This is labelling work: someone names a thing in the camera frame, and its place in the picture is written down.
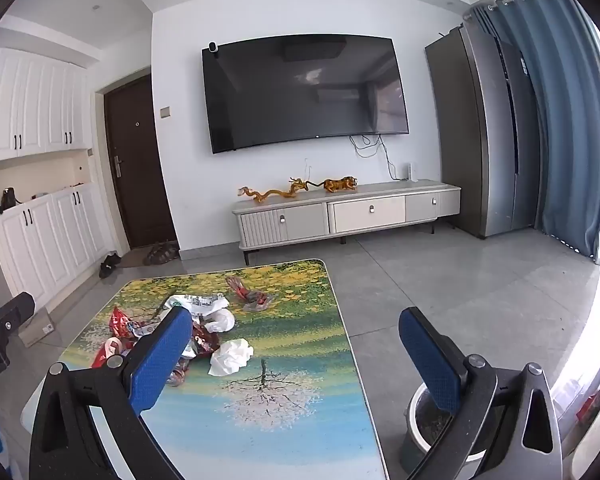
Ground small white tissue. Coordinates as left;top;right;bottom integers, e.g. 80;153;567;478
203;308;236;333

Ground orange tiger figurine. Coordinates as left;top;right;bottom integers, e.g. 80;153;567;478
322;176;359;193

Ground brown sandals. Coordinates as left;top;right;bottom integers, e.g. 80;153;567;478
142;241;179;266

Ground brown yellow snack bag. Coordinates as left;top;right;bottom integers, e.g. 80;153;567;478
182;322;223;358

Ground grey waste bin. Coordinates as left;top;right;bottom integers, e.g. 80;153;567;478
404;385;491;466

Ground blue curtain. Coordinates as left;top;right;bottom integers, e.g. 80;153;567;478
472;0;600;266

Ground landscape print coffee table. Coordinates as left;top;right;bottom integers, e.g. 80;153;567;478
20;258;391;480

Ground black shoe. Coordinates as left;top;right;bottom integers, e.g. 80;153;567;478
99;252;123;278

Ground black bag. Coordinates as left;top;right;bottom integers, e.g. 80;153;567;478
0;187;23;216

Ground dark brown door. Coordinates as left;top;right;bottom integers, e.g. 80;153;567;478
103;74;177;251

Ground crumpled clear red wrapper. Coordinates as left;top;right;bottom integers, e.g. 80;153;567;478
165;355;196;386

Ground grey refrigerator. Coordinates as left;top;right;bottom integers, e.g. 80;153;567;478
425;22;541;240

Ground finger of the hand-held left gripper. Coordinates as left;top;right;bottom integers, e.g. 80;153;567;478
0;291;36;333

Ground white blue printed wrapper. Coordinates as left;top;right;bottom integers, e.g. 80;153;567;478
164;293;229;317

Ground black curved television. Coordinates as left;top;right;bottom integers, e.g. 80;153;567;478
201;34;411;155

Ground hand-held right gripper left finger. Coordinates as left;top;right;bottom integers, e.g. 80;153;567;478
28;305;193;480

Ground white base cabinet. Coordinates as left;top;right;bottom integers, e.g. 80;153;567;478
0;183;116;311

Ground white wall cabinet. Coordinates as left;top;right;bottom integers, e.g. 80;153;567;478
0;47;93;163

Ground large white tissue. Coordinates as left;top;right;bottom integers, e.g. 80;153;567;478
208;338;255;377

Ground cardboard box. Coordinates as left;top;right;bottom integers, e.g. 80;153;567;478
17;307;56;348

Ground red white snack bag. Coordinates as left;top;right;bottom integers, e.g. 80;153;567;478
91;336;128;368

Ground black television cables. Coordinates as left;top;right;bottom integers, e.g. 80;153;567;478
349;132;406;181

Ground long clear red wrapper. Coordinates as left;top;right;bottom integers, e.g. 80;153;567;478
225;275;276;312

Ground orange dragon figurine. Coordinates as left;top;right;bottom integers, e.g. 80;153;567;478
238;176;311;204

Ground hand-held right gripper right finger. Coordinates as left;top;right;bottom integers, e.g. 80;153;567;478
398;306;563;480

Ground grey television stand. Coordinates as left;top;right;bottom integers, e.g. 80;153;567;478
231;179;462;266

